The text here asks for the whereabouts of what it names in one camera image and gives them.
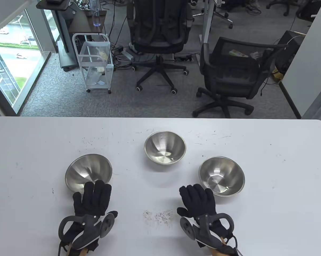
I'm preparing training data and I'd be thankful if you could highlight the person's left hand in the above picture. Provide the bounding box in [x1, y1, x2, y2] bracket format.
[62, 180, 118, 252]

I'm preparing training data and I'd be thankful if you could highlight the person's right hand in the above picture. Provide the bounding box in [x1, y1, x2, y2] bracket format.
[177, 184, 238, 254]

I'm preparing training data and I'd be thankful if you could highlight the steel mixing bowl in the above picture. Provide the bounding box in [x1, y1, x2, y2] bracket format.
[65, 154, 113, 193]
[144, 131, 187, 166]
[198, 157, 245, 197]

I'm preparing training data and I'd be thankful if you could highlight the person's right forearm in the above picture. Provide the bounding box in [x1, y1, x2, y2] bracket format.
[209, 236, 229, 256]

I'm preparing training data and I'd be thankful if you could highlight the grey right hand tracker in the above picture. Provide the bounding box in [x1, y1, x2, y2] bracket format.
[180, 213, 235, 248]

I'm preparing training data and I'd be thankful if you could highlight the grey hand tracker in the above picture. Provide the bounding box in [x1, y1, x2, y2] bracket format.
[58, 213, 115, 250]
[180, 213, 235, 248]

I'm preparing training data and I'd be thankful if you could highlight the grey left hand tracker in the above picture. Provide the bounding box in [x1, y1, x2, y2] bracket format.
[58, 213, 115, 250]

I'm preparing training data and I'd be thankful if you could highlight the black mesh office chair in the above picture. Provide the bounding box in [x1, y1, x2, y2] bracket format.
[192, 37, 288, 118]

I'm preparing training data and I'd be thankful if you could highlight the green and white packet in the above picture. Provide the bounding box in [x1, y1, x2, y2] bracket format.
[229, 49, 249, 58]

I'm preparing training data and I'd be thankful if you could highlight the glass window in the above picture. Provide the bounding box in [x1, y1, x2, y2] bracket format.
[0, 8, 52, 115]

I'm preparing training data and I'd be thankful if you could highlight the black high-back office chair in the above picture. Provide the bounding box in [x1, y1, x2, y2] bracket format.
[126, 0, 193, 94]

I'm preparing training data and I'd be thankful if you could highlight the grey rolling stand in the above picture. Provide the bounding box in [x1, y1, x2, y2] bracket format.
[36, 0, 78, 71]

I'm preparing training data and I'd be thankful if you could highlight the black computer tower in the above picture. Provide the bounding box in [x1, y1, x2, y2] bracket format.
[274, 30, 306, 75]

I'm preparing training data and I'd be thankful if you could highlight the brown side table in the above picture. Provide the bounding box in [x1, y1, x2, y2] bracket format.
[69, 10, 107, 34]

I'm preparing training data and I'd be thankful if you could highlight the clear water bottle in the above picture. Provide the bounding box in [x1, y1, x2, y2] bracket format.
[90, 0, 101, 27]

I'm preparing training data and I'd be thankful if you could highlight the grey office chair base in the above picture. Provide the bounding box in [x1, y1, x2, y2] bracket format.
[192, 11, 233, 29]

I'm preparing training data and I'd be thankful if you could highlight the black office chair base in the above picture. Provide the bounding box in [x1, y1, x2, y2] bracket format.
[266, 0, 299, 16]

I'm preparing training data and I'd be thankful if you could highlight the white wire cart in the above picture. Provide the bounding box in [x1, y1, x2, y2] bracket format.
[72, 33, 114, 94]

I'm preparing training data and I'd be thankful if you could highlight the white frame post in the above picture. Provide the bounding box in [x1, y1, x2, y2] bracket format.
[199, 0, 217, 67]

